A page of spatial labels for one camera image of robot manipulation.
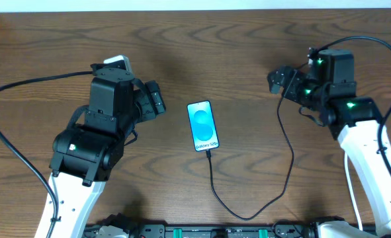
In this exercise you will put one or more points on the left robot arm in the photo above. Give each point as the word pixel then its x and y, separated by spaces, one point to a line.
pixel 93 143

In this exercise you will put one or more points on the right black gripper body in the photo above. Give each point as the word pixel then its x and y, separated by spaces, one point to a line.
pixel 288 83

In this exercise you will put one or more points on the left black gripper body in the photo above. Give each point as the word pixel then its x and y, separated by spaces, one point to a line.
pixel 154 98

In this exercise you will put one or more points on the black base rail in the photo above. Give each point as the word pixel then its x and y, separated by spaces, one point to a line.
pixel 121 226

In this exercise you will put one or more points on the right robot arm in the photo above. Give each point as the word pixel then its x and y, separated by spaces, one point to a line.
pixel 355 122

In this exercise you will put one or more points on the blue Galaxy smartphone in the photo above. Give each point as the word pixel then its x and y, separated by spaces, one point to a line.
pixel 203 128

